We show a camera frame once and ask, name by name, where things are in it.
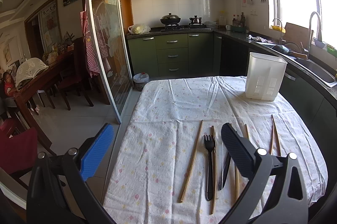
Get printed glass sliding door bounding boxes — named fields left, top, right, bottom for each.
left=84, top=0, right=133, bottom=124

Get black wok with lid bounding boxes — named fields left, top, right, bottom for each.
left=160, top=13, right=182, bottom=26

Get wooden cutting board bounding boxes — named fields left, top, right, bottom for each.
left=283, top=22, right=315, bottom=52

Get dark wooden chair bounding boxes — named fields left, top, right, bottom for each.
left=56, top=37, right=94, bottom=111

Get gas stove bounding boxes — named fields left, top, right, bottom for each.
left=160, top=24, right=211, bottom=30

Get red checkered apron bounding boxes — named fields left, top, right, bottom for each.
left=80, top=10, right=111, bottom=78

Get black plastic fork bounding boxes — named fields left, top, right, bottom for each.
left=203, top=135, right=214, bottom=201

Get wall poster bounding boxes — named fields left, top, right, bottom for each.
left=39, top=4, right=60, bottom=52

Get steel kitchen sink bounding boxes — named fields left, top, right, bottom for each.
left=288, top=56, right=337, bottom=89

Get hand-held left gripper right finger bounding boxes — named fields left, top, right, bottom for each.
left=218, top=123, right=310, bottom=224

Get red cushioned chair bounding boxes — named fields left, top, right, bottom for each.
left=0, top=119, right=66, bottom=188

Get tall steel faucet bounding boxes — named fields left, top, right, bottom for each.
left=307, top=11, right=324, bottom=48

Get wok with wooden handle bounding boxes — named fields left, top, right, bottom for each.
left=271, top=42, right=308, bottom=60

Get lace food cover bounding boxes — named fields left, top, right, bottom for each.
left=15, top=58, right=49, bottom=90

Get white plastic utensil holder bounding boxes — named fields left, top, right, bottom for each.
left=245, top=52, right=288, bottom=101

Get wooden dining table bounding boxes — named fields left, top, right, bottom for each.
left=11, top=50, right=77, bottom=148

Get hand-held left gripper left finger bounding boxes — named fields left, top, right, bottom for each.
left=26, top=123, right=116, bottom=224

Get crumpled dish rag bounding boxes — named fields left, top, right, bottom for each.
left=246, top=35, right=274, bottom=43

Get floral white tablecloth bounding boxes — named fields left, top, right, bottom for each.
left=103, top=76, right=329, bottom=224

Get black plastic knife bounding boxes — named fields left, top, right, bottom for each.
left=218, top=153, right=231, bottom=191

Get plastic bag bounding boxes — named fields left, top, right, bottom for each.
left=128, top=24, right=151, bottom=35

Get trash bin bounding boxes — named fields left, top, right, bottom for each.
left=133, top=73, right=150, bottom=91

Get clear plastic spoon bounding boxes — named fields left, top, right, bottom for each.
left=215, top=124, right=227, bottom=188

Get small steel faucet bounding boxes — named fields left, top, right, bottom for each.
left=272, top=18, right=286, bottom=44

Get green lower kitchen cabinets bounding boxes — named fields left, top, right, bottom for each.
left=127, top=31, right=337, bottom=135

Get condiment bottle rack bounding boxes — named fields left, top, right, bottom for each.
left=226, top=13, right=249, bottom=32

